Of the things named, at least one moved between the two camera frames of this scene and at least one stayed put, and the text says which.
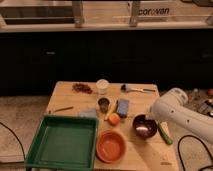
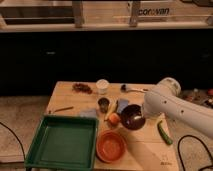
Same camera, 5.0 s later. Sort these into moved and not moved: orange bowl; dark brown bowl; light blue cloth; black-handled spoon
Moved: dark brown bowl
Not moved: black-handled spoon; orange bowl; light blue cloth
